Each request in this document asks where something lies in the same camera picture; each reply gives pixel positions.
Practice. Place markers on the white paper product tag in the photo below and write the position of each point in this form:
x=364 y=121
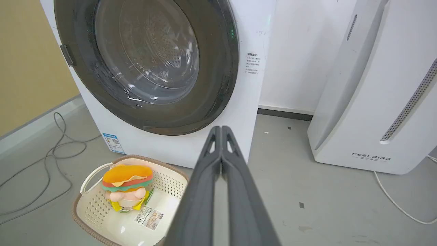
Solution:
x=149 y=217

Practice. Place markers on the white FEELBIRD air purifier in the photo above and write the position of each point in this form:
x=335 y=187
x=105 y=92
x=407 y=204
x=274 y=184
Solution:
x=375 y=85

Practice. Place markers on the white front-load washing machine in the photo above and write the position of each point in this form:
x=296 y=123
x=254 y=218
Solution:
x=239 y=112

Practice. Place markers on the blue energy label sticker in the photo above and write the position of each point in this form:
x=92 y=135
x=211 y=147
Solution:
x=113 y=143

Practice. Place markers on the burger hat plush doll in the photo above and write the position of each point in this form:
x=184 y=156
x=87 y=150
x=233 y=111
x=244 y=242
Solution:
x=127 y=186

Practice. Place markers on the dark round washing machine door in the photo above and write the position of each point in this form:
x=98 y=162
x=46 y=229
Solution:
x=150 y=65

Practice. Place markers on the white perforated laundry basket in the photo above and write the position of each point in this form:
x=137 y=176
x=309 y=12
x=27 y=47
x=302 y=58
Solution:
x=102 y=218

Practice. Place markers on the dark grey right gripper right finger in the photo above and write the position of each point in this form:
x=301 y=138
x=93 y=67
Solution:
x=244 y=205

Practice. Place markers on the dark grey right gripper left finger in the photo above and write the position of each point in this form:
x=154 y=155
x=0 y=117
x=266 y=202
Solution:
x=198 y=201

